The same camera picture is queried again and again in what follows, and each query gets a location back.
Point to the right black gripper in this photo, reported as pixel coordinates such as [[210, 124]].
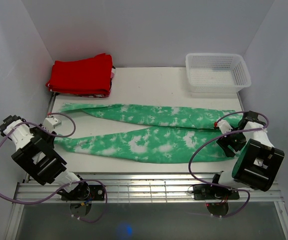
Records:
[[224, 141]]

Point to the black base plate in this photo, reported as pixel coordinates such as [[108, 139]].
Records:
[[210, 192], [93, 193]]

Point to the folded red trousers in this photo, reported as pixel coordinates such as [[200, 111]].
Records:
[[67, 68]]

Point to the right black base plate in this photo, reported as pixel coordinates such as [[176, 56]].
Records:
[[210, 192]]

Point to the white plastic basket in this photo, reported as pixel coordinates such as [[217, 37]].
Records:
[[223, 73]]

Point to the green tie-dye trousers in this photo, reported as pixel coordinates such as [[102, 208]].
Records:
[[171, 134]]

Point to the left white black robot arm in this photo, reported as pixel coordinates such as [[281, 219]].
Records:
[[35, 154]]

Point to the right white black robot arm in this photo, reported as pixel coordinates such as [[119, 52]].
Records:
[[258, 161]]

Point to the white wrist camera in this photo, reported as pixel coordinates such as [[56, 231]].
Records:
[[223, 126], [50, 123]]

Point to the aluminium frame rail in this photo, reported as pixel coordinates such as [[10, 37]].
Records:
[[134, 182]]

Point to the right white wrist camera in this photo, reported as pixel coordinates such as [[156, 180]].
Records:
[[223, 126]]

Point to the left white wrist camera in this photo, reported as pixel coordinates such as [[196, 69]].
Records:
[[50, 123]]

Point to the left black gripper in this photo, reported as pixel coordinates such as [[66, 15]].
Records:
[[49, 138]]

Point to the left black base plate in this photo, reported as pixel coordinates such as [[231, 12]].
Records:
[[93, 193]]

